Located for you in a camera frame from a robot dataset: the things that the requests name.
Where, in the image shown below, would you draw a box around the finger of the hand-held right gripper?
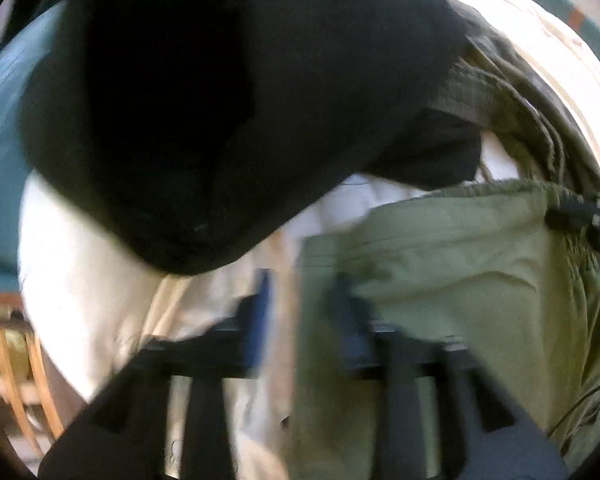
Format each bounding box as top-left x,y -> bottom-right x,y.
545,200 -> 598,233

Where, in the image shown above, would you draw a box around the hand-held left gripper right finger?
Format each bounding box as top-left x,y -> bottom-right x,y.
330,277 -> 568,480

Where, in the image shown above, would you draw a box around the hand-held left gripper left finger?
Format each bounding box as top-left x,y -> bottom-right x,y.
37,270 -> 274,480

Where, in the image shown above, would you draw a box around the green pants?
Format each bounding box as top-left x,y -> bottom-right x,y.
280,180 -> 600,480

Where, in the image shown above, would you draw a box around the black pants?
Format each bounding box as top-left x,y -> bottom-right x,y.
20,0 -> 483,276

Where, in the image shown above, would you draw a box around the bear print blanket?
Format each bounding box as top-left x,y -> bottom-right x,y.
17,0 -> 600,480

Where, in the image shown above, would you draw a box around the wooden rack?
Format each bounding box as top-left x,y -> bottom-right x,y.
0,292 -> 66,446

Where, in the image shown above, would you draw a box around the black cable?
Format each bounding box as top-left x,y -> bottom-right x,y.
545,377 -> 600,443

